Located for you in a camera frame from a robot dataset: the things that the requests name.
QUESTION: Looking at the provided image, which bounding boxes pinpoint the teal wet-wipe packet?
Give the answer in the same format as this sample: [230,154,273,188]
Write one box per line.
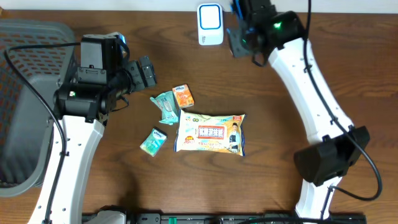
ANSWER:
[150,91,179,125]

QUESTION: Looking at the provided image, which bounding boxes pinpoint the orange tissue packet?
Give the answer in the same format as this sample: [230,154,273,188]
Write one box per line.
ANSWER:
[172,84,195,109]

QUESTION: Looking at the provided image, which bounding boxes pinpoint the green Kleenex tissue packet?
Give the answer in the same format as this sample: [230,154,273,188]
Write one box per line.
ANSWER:
[140,128,167,157]

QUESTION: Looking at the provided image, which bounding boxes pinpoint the large yellow snack bag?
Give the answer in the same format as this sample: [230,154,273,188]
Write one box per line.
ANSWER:
[174,110,246,156]

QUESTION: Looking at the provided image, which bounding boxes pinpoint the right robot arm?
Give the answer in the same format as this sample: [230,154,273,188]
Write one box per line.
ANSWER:
[228,0,370,223]

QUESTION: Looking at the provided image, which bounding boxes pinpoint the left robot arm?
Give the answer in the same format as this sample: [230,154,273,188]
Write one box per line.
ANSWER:
[29,32,156,223]

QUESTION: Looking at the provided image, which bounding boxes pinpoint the white barcode scanner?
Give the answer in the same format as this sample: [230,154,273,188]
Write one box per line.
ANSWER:
[197,3,224,46]

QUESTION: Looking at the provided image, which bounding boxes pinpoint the grey plastic basket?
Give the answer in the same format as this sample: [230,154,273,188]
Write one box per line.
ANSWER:
[1,19,76,197]

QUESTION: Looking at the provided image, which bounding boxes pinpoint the black mounting rail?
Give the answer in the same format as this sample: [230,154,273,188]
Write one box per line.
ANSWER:
[82,212,368,224]

